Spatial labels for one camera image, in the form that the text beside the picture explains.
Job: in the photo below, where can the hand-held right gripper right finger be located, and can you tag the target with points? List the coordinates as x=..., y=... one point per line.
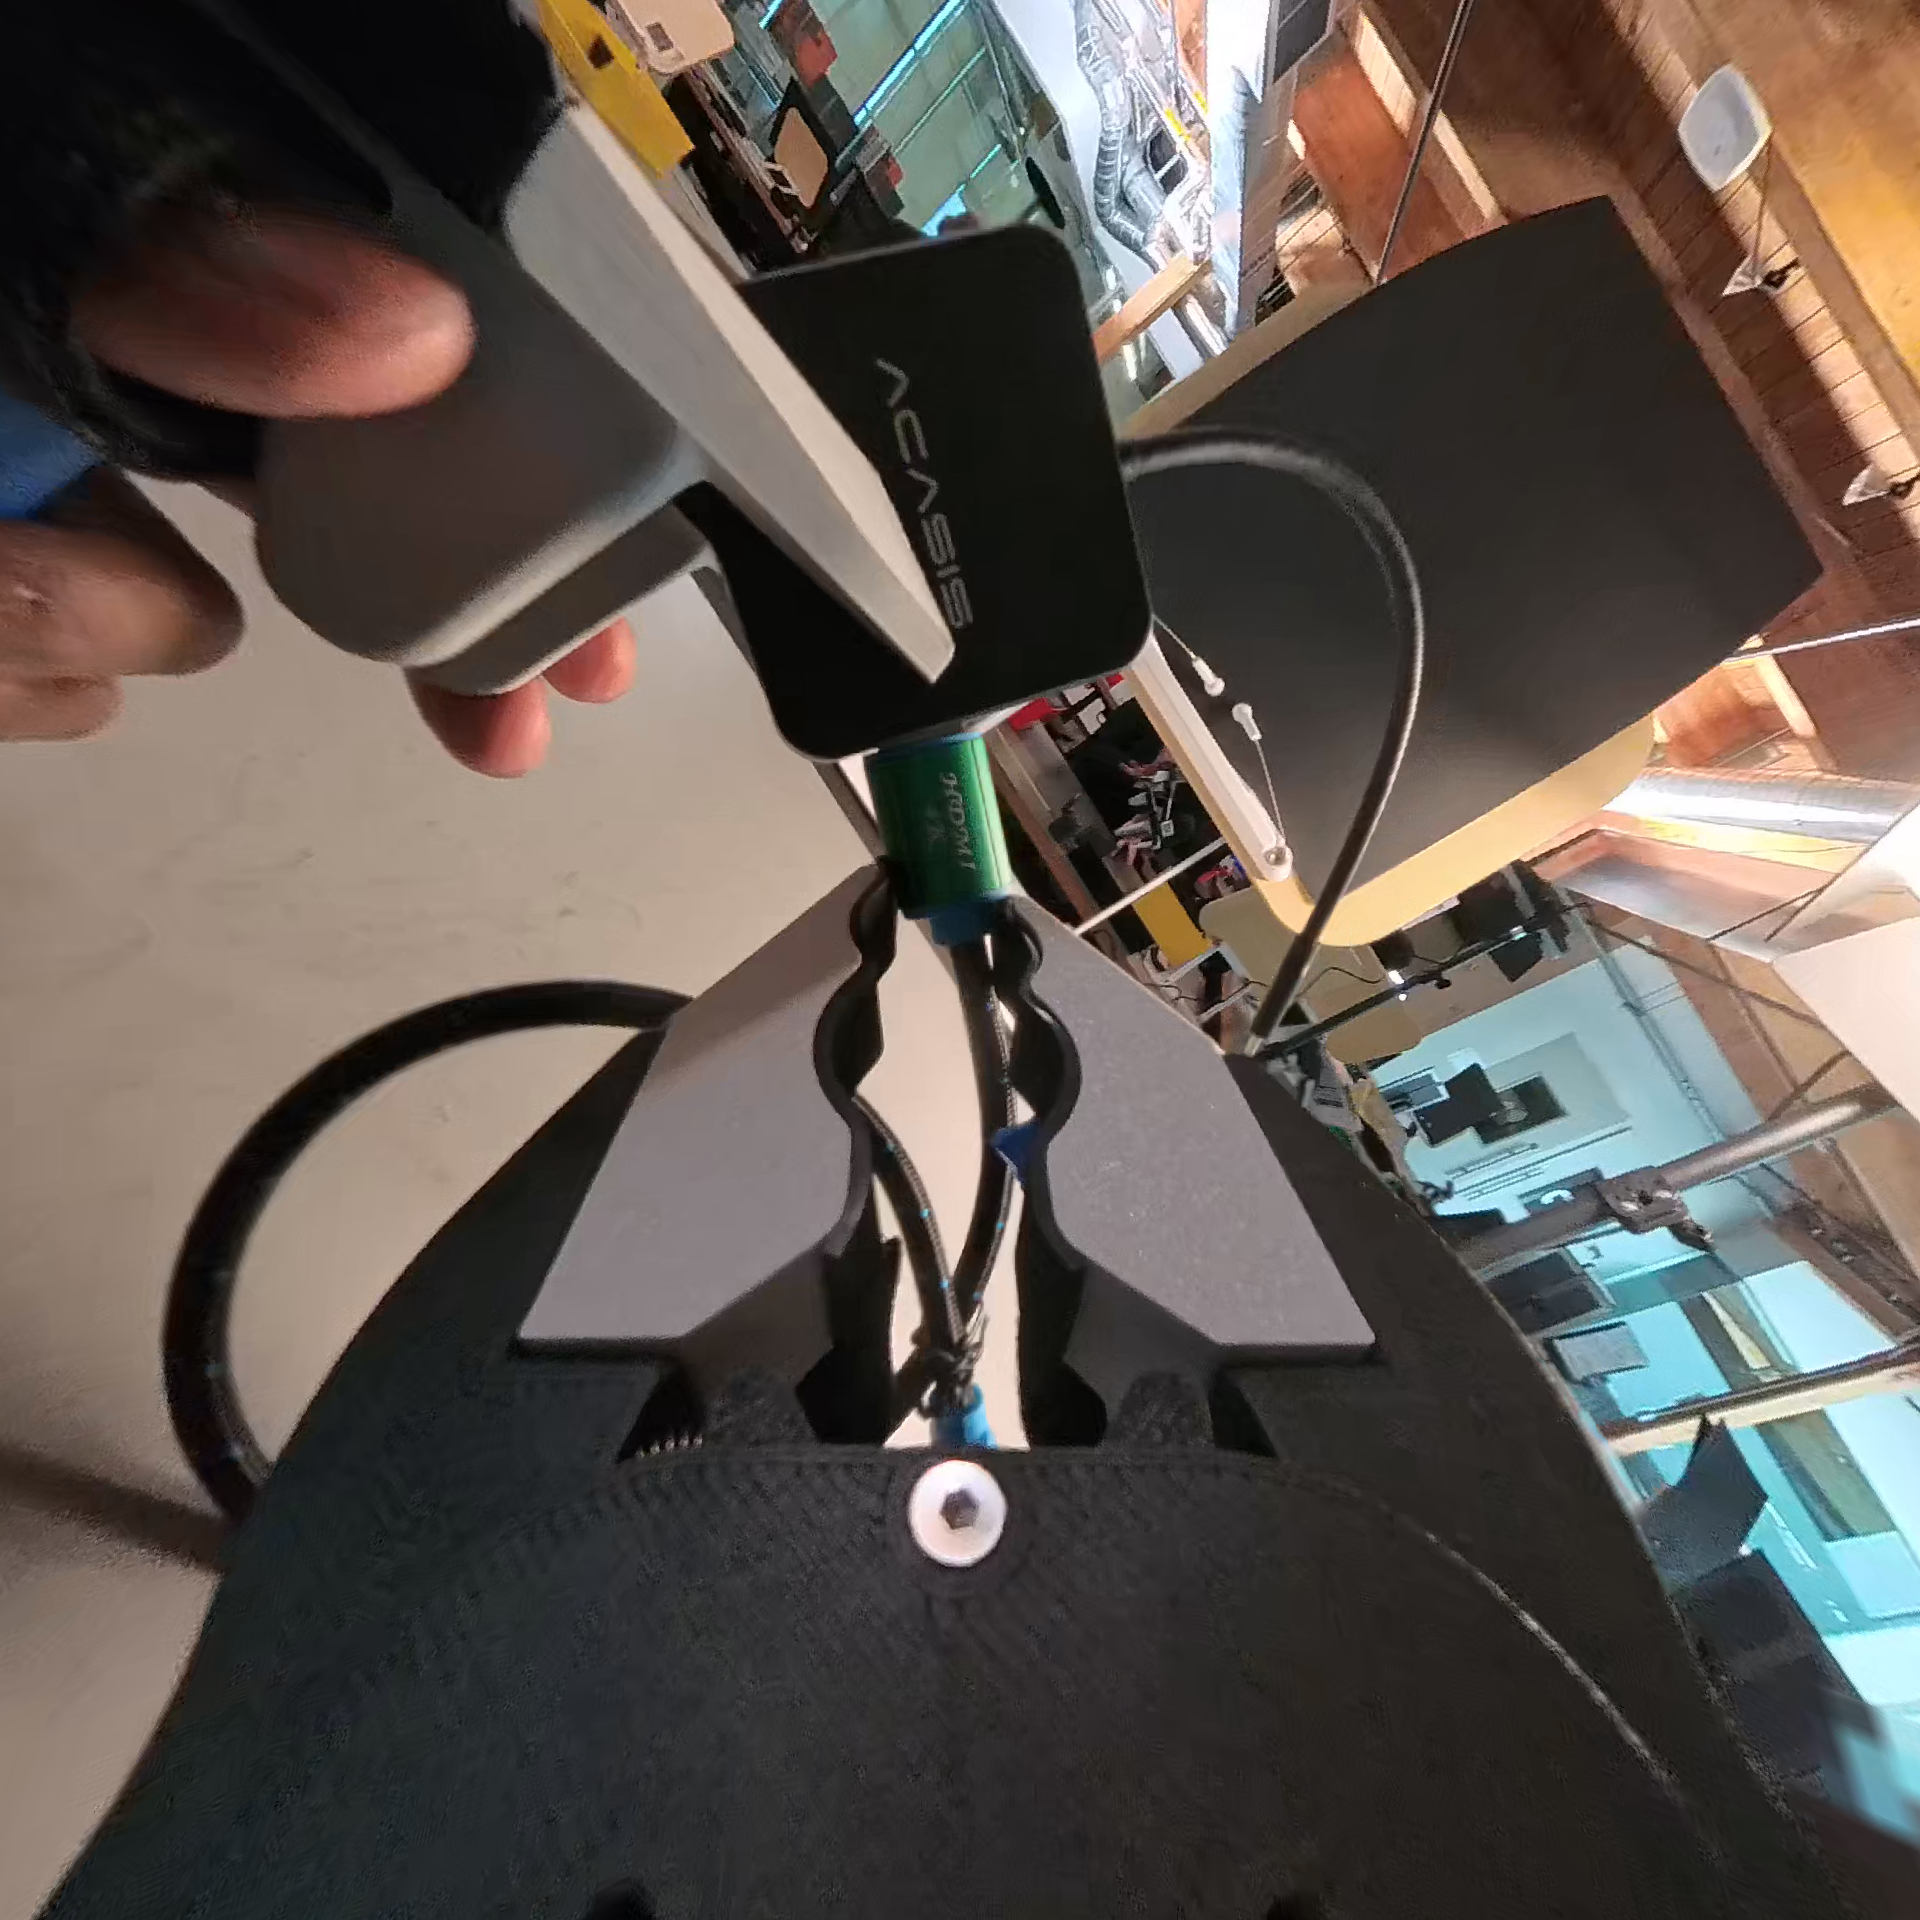
x=1200, y=1200

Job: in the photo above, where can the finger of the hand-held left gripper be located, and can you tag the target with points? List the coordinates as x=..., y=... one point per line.
x=674, y=329

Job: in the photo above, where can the person's left hand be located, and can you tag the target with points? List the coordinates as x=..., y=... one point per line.
x=271, y=329

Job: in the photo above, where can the white light panel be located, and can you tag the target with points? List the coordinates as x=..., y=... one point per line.
x=1862, y=991

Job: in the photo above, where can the beige rounded divider panel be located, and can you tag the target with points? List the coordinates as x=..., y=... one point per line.
x=1320, y=975

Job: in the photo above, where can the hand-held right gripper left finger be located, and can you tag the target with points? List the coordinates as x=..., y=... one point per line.
x=691, y=1200

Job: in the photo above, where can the black usb hub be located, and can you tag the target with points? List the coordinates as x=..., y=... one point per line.
x=1020, y=390

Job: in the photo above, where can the silver ventilation duct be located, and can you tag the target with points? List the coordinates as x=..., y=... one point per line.
x=1769, y=807

